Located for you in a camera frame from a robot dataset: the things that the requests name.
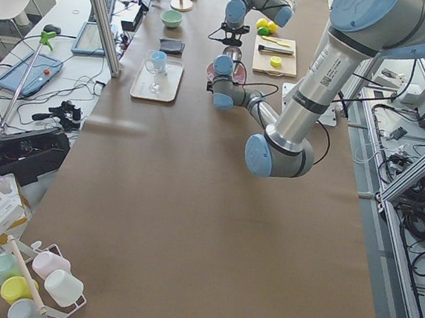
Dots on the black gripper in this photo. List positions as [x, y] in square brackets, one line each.
[234, 40]

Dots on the stainless steel ice scoop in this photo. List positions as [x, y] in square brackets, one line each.
[234, 53]

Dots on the pink bowl with ice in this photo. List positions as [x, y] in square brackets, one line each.
[238, 75]

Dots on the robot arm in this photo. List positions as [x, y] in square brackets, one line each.
[278, 11]
[357, 30]

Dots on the light blue cup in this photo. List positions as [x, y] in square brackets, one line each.
[157, 60]

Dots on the pink cup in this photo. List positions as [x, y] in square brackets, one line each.
[46, 262]

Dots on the white cup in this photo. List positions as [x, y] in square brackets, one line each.
[63, 287]

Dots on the mint green cup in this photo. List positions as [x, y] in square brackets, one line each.
[8, 267]

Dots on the yellow cup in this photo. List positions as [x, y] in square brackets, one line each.
[14, 289]

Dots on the grey cup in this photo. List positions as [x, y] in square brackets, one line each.
[24, 308]

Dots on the green lime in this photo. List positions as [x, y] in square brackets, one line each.
[263, 31]

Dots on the black and silver muddler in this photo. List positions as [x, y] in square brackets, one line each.
[268, 49]

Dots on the yellow plastic knife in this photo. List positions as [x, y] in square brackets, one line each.
[275, 41]

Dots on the wooden cutting board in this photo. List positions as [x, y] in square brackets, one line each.
[261, 60]

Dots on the yellow lemon half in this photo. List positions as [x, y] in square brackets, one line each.
[276, 61]

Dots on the dark grey folded cloth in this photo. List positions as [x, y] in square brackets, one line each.
[171, 46]

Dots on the mint green bowl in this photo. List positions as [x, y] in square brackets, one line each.
[171, 18]

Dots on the beige serving tray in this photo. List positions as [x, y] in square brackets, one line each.
[161, 87]

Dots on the clear wine glass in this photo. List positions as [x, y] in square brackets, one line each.
[154, 87]

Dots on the green tipped grabber stick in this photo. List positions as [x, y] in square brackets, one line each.
[48, 32]

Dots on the black equipment case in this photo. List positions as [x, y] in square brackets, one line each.
[29, 155]

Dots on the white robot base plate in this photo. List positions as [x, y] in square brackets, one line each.
[328, 118]

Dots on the aluminium frame post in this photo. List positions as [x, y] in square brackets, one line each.
[106, 36]

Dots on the white wire cup rack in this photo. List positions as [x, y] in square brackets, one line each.
[45, 304]

